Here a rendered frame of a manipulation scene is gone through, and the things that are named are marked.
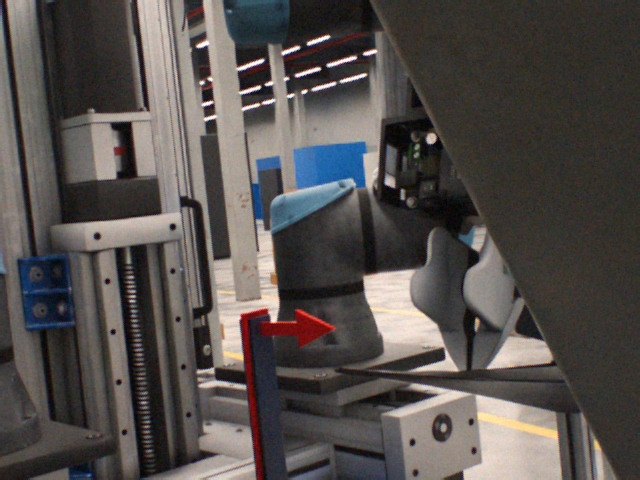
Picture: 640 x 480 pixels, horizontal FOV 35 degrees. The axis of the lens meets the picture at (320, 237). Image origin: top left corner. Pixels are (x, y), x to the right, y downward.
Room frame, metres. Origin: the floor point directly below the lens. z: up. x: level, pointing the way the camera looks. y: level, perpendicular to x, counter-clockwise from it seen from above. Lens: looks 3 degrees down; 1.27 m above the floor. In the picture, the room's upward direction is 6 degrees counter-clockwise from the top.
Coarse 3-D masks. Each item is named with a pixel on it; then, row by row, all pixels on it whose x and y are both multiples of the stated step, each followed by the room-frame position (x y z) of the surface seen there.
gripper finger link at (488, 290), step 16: (480, 256) 0.63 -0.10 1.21; (496, 256) 0.61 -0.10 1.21; (480, 272) 0.59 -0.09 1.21; (496, 272) 0.61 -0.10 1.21; (464, 288) 0.58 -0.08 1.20; (480, 288) 0.59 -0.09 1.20; (496, 288) 0.61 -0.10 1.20; (512, 288) 0.61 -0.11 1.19; (480, 304) 0.59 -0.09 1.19; (496, 304) 0.61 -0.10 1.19; (512, 304) 0.61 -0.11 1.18; (480, 320) 0.60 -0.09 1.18; (496, 320) 0.61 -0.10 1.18; (512, 320) 0.61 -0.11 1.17; (480, 336) 0.62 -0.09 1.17; (496, 336) 0.61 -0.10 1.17; (480, 352) 0.61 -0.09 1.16; (496, 352) 0.61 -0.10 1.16; (480, 368) 0.61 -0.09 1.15
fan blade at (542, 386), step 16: (496, 368) 0.58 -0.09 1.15; (512, 368) 0.57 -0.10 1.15; (528, 368) 0.54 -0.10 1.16; (544, 368) 0.53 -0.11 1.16; (432, 384) 0.62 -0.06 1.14; (448, 384) 0.62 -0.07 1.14; (464, 384) 0.62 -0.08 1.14; (480, 384) 0.62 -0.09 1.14; (496, 384) 0.62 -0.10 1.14; (512, 384) 0.62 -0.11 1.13; (528, 384) 0.62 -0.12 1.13; (544, 384) 0.62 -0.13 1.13; (560, 384) 0.63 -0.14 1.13; (512, 400) 0.67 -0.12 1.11; (528, 400) 0.67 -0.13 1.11; (544, 400) 0.67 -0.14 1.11; (560, 400) 0.67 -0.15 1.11
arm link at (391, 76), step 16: (384, 32) 1.19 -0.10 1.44; (384, 48) 1.20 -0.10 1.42; (384, 64) 1.21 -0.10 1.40; (400, 64) 1.19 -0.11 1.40; (384, 80) 1.22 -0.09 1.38; (400, 80) 1.20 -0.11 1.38; (384, 96) 1.23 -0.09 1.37; (400, 96) 1.21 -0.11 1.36; (384, 112) 1.24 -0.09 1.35; (400, 112) 1.22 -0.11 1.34; (368, 192) 1.32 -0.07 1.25; (384, 208) 1.29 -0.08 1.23; (400, 208) 1.27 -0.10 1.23; (384, 224) 1.29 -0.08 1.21; (400, 224) 1.29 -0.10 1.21; (384, 240) 1.29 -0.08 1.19; (400, 240) 1.29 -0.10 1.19; (464, 240) 1.30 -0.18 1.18; (384, 256) 1.30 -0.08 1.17; (400, 256) 1.30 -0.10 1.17; (416, 256) 1.30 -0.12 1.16; (384, 272) 1.33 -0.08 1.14
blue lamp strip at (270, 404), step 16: (256, 320) 0.65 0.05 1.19; (256, 336) 0.65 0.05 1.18; (272, 336) 0.66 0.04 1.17; (256, 352) 0.65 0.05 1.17; (272, 352) 0.66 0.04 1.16; (256, 368) 0.64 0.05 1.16; (272, 368) 0.66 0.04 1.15; (256, 384) 0.64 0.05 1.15; (272, 384) 0.66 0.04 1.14; (256, 400) 0.64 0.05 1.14; (272, 400) 0.65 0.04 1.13; (272, 416) 0.65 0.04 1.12; (272, 432) 0.65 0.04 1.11; (272, 448) 0.65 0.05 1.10; (272, 464) 0.65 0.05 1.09
